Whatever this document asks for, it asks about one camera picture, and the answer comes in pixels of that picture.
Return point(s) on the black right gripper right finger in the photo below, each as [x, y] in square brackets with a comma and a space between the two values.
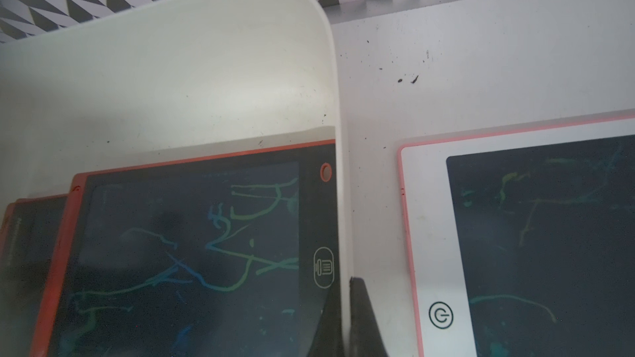
[365, 339]

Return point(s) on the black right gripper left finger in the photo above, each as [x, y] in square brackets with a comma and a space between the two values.
[328, 339]

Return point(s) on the white plastic storage box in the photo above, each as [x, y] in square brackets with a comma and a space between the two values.
[174, 80]

